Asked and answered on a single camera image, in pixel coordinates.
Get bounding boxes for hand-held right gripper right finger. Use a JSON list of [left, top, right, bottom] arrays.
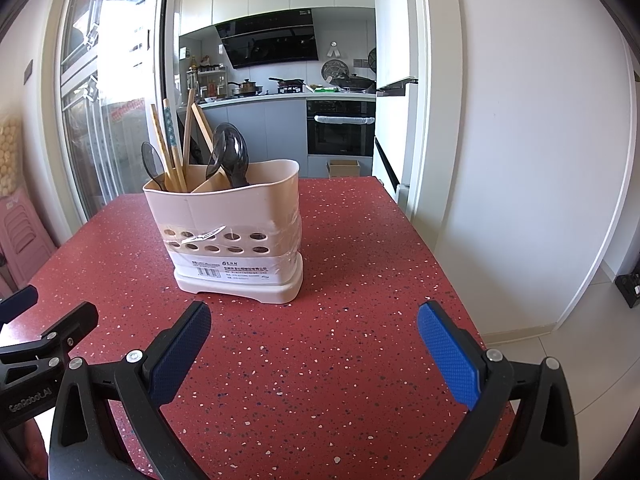
[[417, 301, 581, 480]]

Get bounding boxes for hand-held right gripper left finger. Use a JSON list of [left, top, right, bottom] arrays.
[[48, 301, 213, 480]]

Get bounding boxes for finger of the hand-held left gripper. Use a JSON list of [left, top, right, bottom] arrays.
[[0, 285, 40, 327], [0, 301, 100, 367]]

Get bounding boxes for beige plastic utensil holder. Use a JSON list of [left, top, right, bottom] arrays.
[[142, 159, 304, 306]]

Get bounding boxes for stack of pink stools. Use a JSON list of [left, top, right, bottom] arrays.
[[0, 187, 56, 291]]

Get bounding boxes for bag of yellow balls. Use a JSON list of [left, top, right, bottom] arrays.
[[0, 115, 26, 196]]

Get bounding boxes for red and black floor device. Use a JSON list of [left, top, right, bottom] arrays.
[[616, 272, 640, 309]]

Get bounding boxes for cardboard box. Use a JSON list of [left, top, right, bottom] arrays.
[[326, 159, 362, 179]]

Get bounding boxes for sliding glass door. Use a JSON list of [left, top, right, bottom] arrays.
[[57, 0, 173, 221]]

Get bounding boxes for black built-in oven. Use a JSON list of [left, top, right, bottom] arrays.
[[306, 100, 377, 157]]

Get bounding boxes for grey kitchen counter cabinets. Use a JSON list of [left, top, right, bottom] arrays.
[[197, 92, 377, 179]]

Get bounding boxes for spice rack with bottles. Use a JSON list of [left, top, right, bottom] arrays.
[[187, 55, 228, 102]]

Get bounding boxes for black wok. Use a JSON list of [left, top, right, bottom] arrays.
[[330, 74, 376, 92]]

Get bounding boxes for black range hood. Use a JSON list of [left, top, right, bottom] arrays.
[[216, 8, 319, 69]]

